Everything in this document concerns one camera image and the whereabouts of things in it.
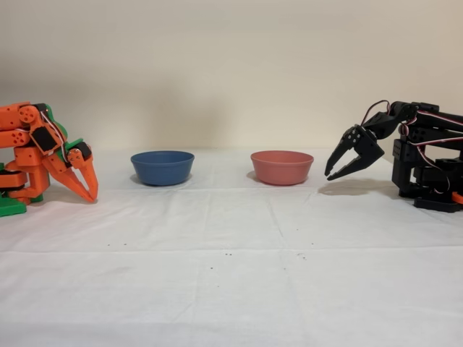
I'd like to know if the white tablecloth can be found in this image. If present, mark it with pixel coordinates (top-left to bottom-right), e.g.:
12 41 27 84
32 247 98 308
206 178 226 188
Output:
0 146 463 347

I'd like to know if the black gripper servo cable loop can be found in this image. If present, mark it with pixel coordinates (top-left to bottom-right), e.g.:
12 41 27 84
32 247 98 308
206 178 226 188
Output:
361 100 391 127

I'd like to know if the blue bowl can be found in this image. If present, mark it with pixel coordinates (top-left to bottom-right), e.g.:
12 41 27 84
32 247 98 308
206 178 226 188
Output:
129 150 195 187

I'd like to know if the orange arm servo cable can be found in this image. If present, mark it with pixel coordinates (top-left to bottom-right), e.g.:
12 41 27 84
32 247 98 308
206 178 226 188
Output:
38 108 69 162

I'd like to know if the pink bowl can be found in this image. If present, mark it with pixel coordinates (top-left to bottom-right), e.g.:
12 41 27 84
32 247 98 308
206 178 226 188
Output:
250 150 315 187

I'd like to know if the striped black arm cable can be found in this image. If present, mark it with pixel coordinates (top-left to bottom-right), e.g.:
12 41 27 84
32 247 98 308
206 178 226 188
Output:
397 111 463 149

